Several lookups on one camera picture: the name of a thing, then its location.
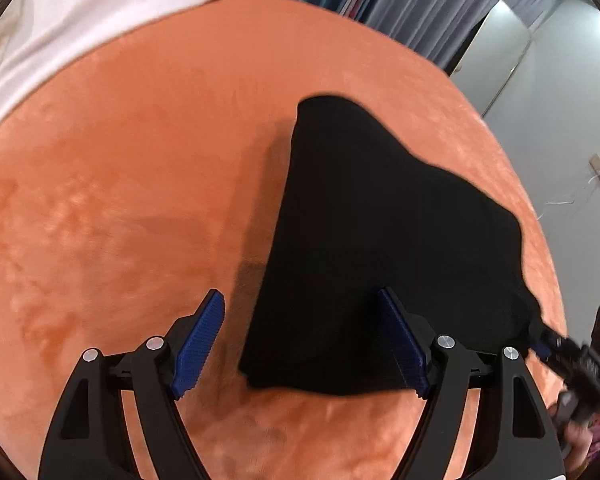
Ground white bed sheet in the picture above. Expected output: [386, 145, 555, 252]
[0, 0, 267, 147]

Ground black pants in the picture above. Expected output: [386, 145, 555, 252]
[239, 92, 547, 397]

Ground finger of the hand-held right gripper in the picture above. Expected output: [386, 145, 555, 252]
[527, 322, 567, 362]

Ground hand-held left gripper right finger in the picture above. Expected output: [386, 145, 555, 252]
[377, 287, 567, 480]

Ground white framed standing mirror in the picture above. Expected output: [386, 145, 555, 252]
[450, 0, 537, 117]

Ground person's right hand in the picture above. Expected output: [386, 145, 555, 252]
[555, 391, 597, 467]

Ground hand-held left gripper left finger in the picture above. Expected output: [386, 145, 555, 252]
[39, 289, 226, 480]

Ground grey striped curtains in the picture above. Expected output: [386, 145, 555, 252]
[225, 0, 567, 72]

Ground orange plush blanket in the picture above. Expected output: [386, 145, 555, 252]
[0, 0, 568, 480]

